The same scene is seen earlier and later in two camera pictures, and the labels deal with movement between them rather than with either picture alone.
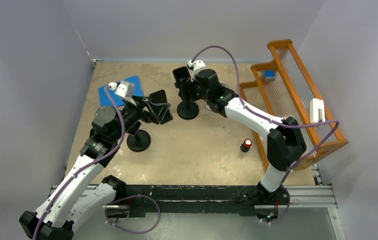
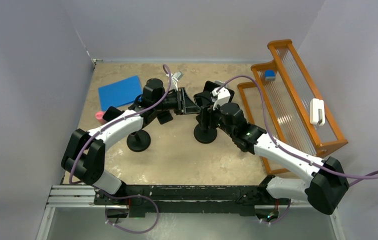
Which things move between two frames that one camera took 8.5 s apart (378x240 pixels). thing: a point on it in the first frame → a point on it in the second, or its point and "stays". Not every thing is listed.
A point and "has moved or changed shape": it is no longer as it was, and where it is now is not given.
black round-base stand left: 140,142 stays
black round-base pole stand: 186,110 has moved or changed shape
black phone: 181,72 has moved or changed shape
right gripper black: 190,89 → 212,114
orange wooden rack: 282,89 stays
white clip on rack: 315,104 stays
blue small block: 269,75 stays
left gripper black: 144,115 → 186,105
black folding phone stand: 164,117 stays
